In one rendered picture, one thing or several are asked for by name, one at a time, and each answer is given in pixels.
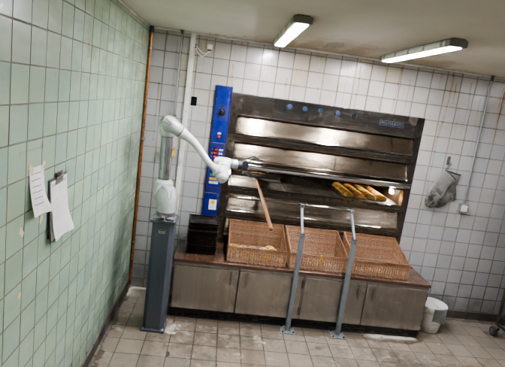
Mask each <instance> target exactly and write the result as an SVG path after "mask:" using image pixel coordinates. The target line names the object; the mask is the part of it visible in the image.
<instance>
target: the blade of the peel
mask: <svg viewBox="0 0 505 367"><path fill-rule="evenodd" d="M231 173H232V177H235V178H241V179H248V180H255V178H256V177H252V178H250V177H248V176H247V175H245V174H243V173H242V172H236V171H232V172H231ZM257 177H258V178H259V180H260V181H266V182H272V183H279V184H280V183H281V180H280V179H279V178H278V177H273V176H267V175H262V176H257Z"/></svg>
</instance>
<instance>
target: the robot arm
mask: <svg viewBox="0 0 505 367"><path fill-rule="evenodd" d="M159 132H160V135H161V136H162V137H161V148H160V159H159V178H157V179H156V181H155V185H154V189H153V195H154V198H155V200H156V204H157V209H156V215H155V216H154V217H153V220H161V221H164V220H165V221H171V222H174V220H175V219H176V217H177V216H178V215H177V214H175V210H176V206H177V191H176V189H175V187H173V181H172V180H171V179H170V176H171V157H172V147H173V137H174V136H175V135H176V136H177V137H178V138H182V139H183V140H185V141H188V142H189V143H190V144H191V145H192V146H193V147H194V148H195V150H196V151H197V153H198V154H199V156H200V157H201V158H202V159H203V161H204V162H205V164H206V165H207V166H208V167H209V168H210V169H211V170H212V172H213V175H214V176H215V178H216V180H217V181H218V182H219V183H221V184H223V183H225V182H226V181H227V180H228V177H229V169H233V170H237V169H240V170H243V172H242V173H243V174H245V175H247V176H248V177H250V178H253V177H257V176H261V175H260V174H252V173H251V172H250V171H249V170H248V165H249V164H248V163H250V162H252V161H253V160H254V159H255V160H260V161H263V159H259V158H256V156H255V155H254V156H250V157H247V158H244V161H237V159H229V158H227V157H216V158H215V159H214V161H213V162H212V161H211V160H210V158H209V156H208V155H207V154H206V152H205V151H204V149H203V147H202V146H201V145H200V143H199V142H198V141H197V139H196V138H195V137H194V136H193V135H192V134H191V133H190V132H189V131H188V130H187V129H186V128H185V127H184V126H183V125H182V124H181V123H179V122H178V121H177V119H176V118H175V117H173V116H171V115H165V116H163V117H162V118H161V119H160V121H159ZM253 157H254V158H253ZM251 158H253V159H251ZM247 159H251V160H250V161H249V162H246V160H247ZM245 170H247V171H248V172H249V173H250V174H251V175H252V176H250V175H248V174H247V173H246V172H245Z"/></svg>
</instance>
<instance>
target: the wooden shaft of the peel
mask: <svg viewBox="0 0 505 367"><path fill-rule="evenodd" d="M256 184H257V187H258V190H259V195H260V198H261V201H262V206H263V209H264V212H265V217H266V220H267V223H268V228H269V230H270V231H273V226H272V224H271V219H270V217H269V213H268V210H267V207H266V204H265V200H264V197H263V194H262V190H261V187H260V184H259V180H258V179H256Z"/></svg>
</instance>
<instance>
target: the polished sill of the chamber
mask: <svg viewBox="0 0 505 367"><path fill-rule="evenodd" d="M228 190H235V191H242V192H248V193H259V190H258V188H252V187H240V186H233V185H228ZM261 190H262V194H267V195H274V196H286V197H292V198H299V199H311V200H318V201H324V202H336V203H343V204H350V205H362V206H368V207H375V208H387V209H394V210H400V208H401V206H399V205H391V204H384V203H378V202H366V201H359V200H352V199H341V198H334V197H327V196H315V195H309V194H302V193H291V192H283V191H277V190H265V189H261Z"/></svg>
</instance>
